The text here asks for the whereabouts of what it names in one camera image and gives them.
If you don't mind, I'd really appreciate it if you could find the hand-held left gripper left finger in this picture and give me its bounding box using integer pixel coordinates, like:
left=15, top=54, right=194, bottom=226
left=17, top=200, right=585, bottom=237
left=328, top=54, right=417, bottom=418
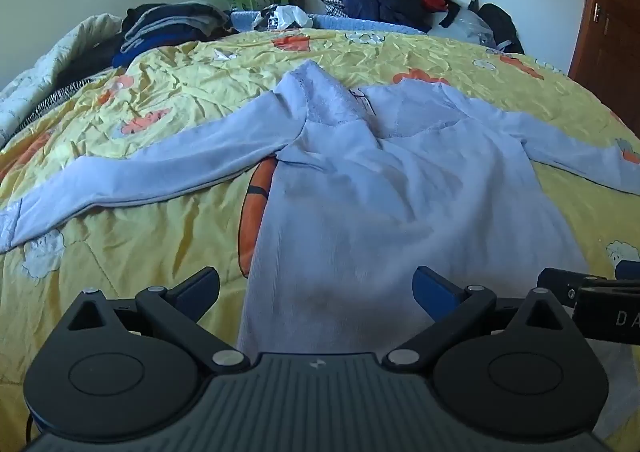
left=65, top=266, right=251, bottom=375

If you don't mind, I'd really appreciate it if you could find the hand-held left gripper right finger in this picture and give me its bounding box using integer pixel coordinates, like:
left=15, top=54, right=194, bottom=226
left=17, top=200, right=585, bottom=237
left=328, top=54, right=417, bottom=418
left=382, top=266, right=576, bottom=375

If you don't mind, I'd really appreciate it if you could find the light blue long-sleeve shirt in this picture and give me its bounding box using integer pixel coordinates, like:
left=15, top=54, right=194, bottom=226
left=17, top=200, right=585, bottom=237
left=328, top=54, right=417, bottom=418
left=0, top=59, right=640, bottom=358

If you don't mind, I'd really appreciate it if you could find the pile of folded dark clothes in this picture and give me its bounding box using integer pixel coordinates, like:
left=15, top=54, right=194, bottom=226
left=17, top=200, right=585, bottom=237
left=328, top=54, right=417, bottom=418
left=112, top=3, right=236, bottom=68

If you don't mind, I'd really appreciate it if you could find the yellow printed quilt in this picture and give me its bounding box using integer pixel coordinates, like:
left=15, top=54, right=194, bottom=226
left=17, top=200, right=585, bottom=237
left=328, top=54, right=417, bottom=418
left=0, top=27, right=640, bottom=452

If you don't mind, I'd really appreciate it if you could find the wooden door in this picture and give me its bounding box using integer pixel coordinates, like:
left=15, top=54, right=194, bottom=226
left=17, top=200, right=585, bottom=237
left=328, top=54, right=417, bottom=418
left=567, top=0, right=640, bottom=138

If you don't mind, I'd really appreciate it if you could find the black and white striped cloth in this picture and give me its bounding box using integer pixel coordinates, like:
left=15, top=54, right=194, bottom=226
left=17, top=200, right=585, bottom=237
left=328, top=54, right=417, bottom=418
left=15, top=82, right=81, bottom=128

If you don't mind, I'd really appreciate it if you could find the clear plastic bag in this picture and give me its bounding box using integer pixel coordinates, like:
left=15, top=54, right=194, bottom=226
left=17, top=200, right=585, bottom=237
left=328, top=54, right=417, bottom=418
left=442, top=7, right=501, bottom=50

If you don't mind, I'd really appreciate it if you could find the black backpack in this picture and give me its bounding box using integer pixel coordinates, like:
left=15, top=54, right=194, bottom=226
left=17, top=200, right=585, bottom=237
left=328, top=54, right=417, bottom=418
left=477, top=3, right=525, bottom=55

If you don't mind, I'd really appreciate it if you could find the white quilt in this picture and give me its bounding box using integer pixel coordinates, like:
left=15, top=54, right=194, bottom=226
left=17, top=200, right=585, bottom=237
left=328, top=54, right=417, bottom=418
left=0, top=14, right=123, bottom=143

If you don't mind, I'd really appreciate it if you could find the navy jacket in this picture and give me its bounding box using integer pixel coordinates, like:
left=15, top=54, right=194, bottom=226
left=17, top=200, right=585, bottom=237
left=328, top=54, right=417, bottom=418
left=340, top=0, right=436, bottom=33

